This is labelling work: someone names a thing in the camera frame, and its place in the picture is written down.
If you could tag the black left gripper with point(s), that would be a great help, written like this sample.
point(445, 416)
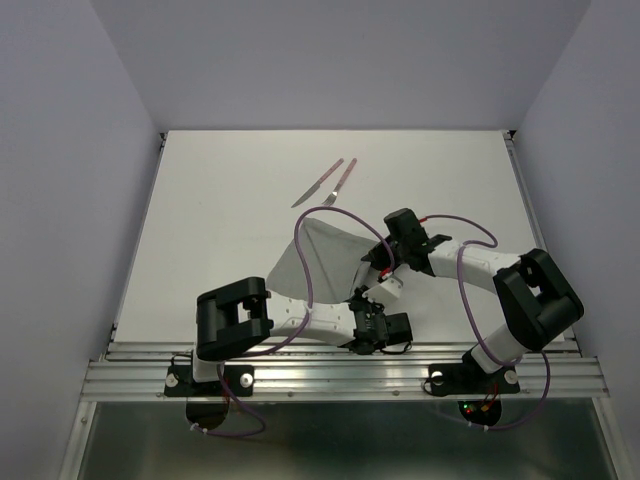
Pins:
point(376, 308)

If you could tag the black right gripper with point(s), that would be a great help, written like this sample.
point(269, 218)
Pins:
point(377, 257)

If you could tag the grey cloth napkin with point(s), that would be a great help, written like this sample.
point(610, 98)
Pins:
point(334, 261)

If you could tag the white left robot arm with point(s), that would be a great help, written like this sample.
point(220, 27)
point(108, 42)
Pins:
point(237, 317)

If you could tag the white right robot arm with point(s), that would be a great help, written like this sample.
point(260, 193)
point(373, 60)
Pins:
point(537, 301)

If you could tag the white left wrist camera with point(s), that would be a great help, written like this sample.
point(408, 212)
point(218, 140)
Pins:
point(385, 292)

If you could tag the pink handled fork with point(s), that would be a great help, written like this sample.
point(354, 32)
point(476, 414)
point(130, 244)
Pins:
point(332, 197)

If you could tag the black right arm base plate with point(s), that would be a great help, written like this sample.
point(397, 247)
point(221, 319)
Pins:
point(468, 379)

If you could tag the pink handled knife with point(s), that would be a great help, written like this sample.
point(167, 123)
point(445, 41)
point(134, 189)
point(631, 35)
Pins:
point(314, 187)

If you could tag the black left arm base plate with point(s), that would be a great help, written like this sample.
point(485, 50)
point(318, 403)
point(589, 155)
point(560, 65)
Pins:
point(180, 383)

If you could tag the aluminium mounting rail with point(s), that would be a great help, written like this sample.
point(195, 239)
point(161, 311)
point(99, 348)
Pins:
point(305, 371)

